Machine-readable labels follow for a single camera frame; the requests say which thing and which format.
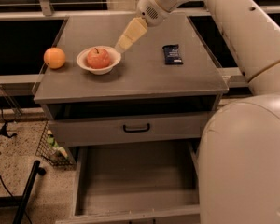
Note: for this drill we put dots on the black stand leg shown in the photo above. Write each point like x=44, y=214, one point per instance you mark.
x=21, y=201

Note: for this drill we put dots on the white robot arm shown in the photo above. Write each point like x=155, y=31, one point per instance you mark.
x=239, y=153

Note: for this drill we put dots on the grey drawer cabinet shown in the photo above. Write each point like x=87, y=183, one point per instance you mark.
x=140, y=85

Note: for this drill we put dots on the dark blue snack bar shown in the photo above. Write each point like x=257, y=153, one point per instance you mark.
x=172, y=55

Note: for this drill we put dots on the white bowl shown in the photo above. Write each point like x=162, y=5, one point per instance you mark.
x=115, y=58

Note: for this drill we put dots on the red apple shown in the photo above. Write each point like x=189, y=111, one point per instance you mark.
x=98, y=58

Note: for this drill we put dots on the grey top drawer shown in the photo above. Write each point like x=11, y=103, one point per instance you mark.
x=103, y=131

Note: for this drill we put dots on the orange fruit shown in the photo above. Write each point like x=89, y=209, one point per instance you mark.
x=54, y=58

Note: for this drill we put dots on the black drawer handle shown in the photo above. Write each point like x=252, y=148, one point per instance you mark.
x=136, y=129

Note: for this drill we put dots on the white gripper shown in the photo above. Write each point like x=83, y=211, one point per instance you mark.
x=148, y=10

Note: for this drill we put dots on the black wire basket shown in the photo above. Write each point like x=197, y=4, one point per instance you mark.
x=50, y=151

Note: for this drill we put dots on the open grey middle drawer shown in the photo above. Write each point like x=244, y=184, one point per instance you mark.
x=135, y=183

